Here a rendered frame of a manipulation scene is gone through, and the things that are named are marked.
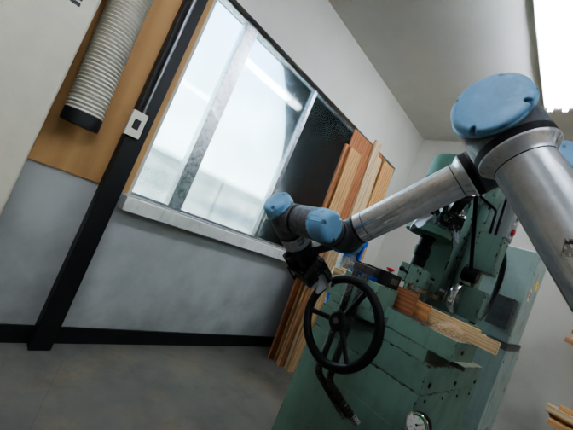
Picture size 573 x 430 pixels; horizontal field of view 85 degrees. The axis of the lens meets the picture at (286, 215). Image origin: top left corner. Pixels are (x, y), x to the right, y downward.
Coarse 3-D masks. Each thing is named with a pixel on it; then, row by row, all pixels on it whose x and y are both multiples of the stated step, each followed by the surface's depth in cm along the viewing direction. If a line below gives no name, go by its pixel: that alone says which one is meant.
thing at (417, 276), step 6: (402, 264) 119; (408, 264) 117; (408, 270) 116; (414, 270) 115; (420, 270) 115; (402, 276) 117; (408, 276) 116; (414, 276) 114; (420, 276) 116; (426, 276) 120; (408, 282) 115; (414, 282) 114; (420, 282) 118; (426, 282) 121; (426, 288) 122
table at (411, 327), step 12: (336, 288) 122; (336, 300) 109; (360, 312) 101; (372, 312) 99; (396, 312) 103; (396, 324) 102; (408, 324) 99; (420, 324) 97; (408, 336) 98; (420, 336) 96; (432, 336) 93; (444, 336) 91; (432, 348) 92; (444, 348) 90; (456, 348) 89; (468, 348) 96; (456, 360) 92; (468, 360) 99
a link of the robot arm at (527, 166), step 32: (480, 96) 49; (512, 96) 46; (480, 128) 47; (512, 128) 45; (544, 128) 44; (480, 160) 49; (512, 160) 46; (544, 160) 43; (512, 192) 45; (544, 192) 42; (544, 224) 41; (544, 256) 42
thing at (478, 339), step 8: (432, 312) 110; (432, 320) 109; (440, 320) 107; (448, 320) 106; (464, 328) 102; (472, 336) 100; (480, 336) 98; (472, 344) 99; (480, 344) 98; (488, 344) 96; (496, 344) 95; (496, 352) 95
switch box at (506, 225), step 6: (498, 210) 132; (510, 210) 128; (498, 216) 131; (504, 216) 129; (510, 216) 128; (516, 216) 129; (504, 222) 128; (510, 222) 127; (504, 228) 128; (510, 228) 127; (516, 228) 132; (498, 234) 128; (504, 234) 127; (510, 234) 129; (510, 240) 131
